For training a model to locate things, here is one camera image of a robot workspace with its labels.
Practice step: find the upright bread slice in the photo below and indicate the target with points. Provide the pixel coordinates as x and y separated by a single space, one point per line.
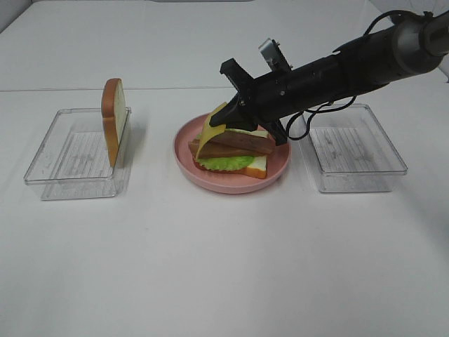
113 109

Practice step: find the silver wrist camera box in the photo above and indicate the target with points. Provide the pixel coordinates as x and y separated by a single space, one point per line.
273 56

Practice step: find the green lettuce leaf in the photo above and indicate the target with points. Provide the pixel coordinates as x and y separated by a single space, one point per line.
223 164

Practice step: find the yellow cheese slice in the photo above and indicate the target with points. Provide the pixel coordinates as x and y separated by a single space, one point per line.
208 132

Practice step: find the curved bacon strip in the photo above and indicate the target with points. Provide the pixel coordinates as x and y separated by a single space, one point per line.
216 150

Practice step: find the pink round plate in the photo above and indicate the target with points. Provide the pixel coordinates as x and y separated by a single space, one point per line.
228 183

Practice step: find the clear plastic bread tray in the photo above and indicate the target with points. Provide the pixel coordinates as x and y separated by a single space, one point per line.
72 160

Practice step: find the clear plastic fillings tray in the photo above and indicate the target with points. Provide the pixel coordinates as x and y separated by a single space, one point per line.
349 151

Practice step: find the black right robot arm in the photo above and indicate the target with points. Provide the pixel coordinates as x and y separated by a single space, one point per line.
413 45

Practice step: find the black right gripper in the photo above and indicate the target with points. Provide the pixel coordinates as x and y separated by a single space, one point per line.
264 100

